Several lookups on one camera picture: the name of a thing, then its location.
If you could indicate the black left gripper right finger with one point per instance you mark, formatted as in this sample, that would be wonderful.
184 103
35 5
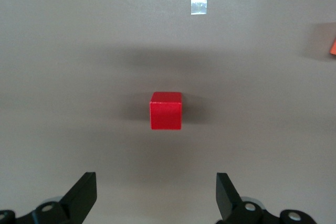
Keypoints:
228 200

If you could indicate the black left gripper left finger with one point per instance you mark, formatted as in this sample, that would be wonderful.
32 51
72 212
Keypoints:
78 197

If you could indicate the red wooden cube block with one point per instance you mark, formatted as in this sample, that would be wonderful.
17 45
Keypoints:
166 115

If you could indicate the orange wooden cube block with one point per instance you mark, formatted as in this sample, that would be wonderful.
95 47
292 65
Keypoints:
333 48

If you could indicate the clear tape patch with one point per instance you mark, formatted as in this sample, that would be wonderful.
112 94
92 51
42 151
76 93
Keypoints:
199 3

